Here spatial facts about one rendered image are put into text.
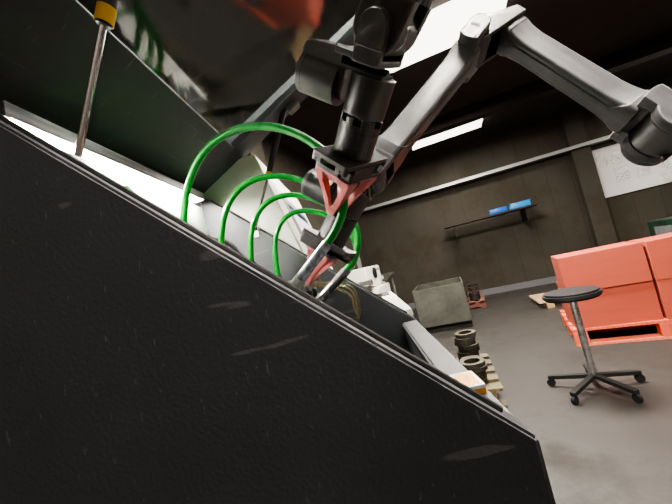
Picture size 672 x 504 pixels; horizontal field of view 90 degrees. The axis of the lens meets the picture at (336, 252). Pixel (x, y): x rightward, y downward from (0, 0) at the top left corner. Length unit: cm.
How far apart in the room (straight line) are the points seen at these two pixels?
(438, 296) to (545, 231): 340
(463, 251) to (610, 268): 419
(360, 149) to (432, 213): 712
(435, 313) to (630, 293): 221
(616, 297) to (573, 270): 38
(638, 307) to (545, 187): 437
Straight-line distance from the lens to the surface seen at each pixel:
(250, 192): 109
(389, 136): 68
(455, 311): 494
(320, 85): 48
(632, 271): 374
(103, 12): 51
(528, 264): 765
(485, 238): 754
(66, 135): 69
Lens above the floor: 112
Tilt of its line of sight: 4 degrees up
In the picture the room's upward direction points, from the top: 13 degrees counter-clockwise
